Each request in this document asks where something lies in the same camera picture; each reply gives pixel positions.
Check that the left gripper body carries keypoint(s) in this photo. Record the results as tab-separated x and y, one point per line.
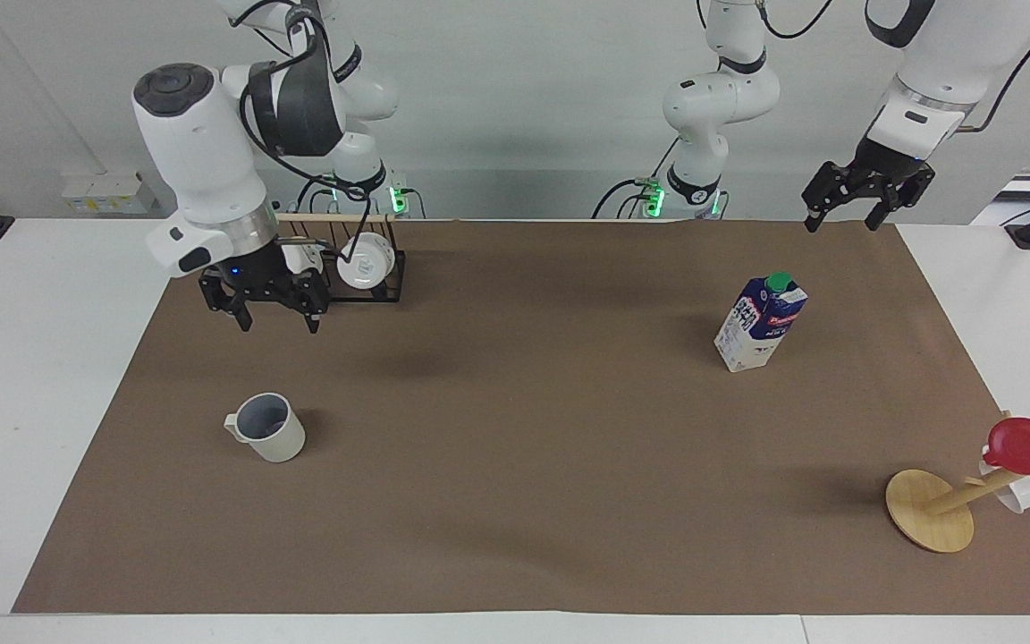
890	165

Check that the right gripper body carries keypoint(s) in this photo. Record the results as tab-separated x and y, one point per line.
257	273

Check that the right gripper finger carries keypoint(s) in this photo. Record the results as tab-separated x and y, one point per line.
231	304
309	300

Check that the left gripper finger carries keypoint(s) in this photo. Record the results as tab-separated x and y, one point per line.
904	192
828	190

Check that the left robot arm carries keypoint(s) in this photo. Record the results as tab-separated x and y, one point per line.
716	98

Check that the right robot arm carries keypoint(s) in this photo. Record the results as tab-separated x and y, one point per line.
202	152

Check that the white cup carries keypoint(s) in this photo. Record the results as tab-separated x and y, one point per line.
365	261
1020	494

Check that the blue and white milk carton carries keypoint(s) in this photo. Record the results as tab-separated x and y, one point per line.
758	326

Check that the white power strip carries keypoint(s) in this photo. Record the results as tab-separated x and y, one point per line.
108	195

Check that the wooden mug stand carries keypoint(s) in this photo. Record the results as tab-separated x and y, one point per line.
926	510

